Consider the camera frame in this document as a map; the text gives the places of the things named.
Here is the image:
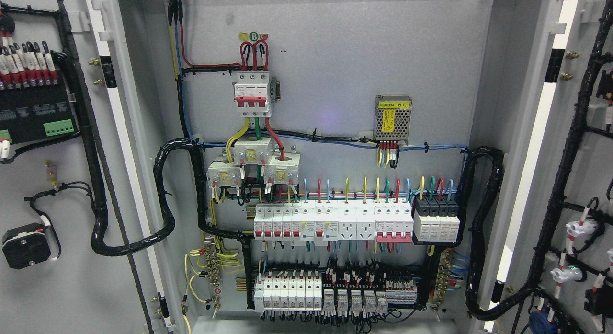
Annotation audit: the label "lower relay terminal row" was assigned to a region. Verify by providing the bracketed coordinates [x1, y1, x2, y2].
[252, 259, 420, 323]

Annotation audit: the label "white socket breaker row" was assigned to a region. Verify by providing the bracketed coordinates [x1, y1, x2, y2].
[253, 199, 414, 246]

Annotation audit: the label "black digital power meter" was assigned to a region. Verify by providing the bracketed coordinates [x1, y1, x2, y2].
[0, 41, 78, 144]

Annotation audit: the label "black cable loom left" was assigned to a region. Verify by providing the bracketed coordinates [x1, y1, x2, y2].
[91, 138, 254, 310]

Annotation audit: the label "black cable loom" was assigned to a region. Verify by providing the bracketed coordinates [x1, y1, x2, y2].
[91, 138, 254, 310]
[465, 147, 506, 320]

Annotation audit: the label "metal mesh power supply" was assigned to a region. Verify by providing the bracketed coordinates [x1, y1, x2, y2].
[374, 95, 412, 143]

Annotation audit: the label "white rotary selector switch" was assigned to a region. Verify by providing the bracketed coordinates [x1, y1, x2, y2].
[2, 222, 51, 269]

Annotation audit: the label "black cable loom right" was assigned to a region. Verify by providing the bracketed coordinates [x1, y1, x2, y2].
[465, 147, 506, 320]

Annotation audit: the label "black white surge protector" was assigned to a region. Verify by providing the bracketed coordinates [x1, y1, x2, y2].
[412, 196, 460, 246]

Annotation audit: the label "brass ground bar left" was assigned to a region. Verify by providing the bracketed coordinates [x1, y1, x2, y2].
[203, 235, 223, 319]

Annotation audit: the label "red main circuit breaker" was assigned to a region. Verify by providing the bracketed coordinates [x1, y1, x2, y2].
[233, 70, 272, 118]

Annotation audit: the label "white current transformers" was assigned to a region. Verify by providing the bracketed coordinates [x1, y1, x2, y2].
[206, 137, 301, 190]

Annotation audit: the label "grey cabinet door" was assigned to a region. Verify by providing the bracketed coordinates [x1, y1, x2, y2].
[1, 0, 167, 334]
[497, 0, 612, 334]

